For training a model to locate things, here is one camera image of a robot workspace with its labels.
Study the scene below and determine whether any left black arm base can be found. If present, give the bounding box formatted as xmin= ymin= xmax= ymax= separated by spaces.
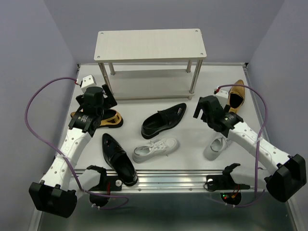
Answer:
xmin=85 ymin=165 xmax=123 ymax=209

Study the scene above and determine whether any white two-tier shoe shelf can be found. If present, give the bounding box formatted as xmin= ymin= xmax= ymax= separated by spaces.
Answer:
xmin=94 ymin=28 xmax=206 ymax=100

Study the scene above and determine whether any aluminium mounting rail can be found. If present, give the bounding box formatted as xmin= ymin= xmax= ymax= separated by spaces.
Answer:
xmin=43 ymin=169 xmax=294 ymax=195

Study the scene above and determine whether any white lace-up sneaker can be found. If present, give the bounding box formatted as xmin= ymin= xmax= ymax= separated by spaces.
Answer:
xmin=132 ymin=138 xmax=180 ymax=164

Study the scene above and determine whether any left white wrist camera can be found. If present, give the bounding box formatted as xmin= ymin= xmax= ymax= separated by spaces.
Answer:
xmin=81 ymin=75 xmax=97 ymax=89

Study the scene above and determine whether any white sneaker right side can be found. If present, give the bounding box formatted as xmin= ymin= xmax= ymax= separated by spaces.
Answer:
xmin=203 ymin=133 xmax=232 ymax=161

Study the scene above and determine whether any black loafer with tag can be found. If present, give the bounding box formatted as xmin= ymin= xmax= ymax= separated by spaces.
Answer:
xmin=141 ymin=103 xmax=187 ymax=140

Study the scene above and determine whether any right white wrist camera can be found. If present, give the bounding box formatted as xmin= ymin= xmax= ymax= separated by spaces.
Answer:
xmin=214 ymin=90 xmax=229 ymax=100

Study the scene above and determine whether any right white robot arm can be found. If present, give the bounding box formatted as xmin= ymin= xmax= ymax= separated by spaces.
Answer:
xmin=193 ymin=95 xmax=307 ymax=202

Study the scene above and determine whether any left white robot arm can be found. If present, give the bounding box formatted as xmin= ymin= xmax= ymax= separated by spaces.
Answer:
xmin=29 ymin=84 xmax=117 ymax=218

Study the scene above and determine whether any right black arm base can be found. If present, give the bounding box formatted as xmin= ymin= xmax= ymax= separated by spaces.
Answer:
xmin=203 ymin=163 xmax=250 ymax=206

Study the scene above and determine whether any gold loafer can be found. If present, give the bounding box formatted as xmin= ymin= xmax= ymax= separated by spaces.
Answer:
xmin=70 ymin=109 xmax=125 ymax=128
xmin=228 ymin=79 xmax=245 ymax=114

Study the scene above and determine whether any black patent loafer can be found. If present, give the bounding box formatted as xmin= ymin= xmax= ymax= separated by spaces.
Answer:
xmin=102 ymin=133 xmax=138 ymax=186

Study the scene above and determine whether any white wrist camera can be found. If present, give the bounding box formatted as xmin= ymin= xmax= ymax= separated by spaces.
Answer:
xmin=81 ymin=75 xmax=97 ymax=89
xmin=214 ymin=90 xmax=229 ymax=100

